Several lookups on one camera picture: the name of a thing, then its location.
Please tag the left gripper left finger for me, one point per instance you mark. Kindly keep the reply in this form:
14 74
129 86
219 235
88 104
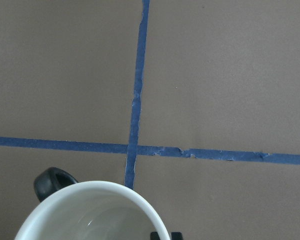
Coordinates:
154 236

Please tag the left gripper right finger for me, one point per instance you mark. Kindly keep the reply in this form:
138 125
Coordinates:
176 236

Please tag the white smiley face mug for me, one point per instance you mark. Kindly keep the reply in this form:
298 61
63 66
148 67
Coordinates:
88 210

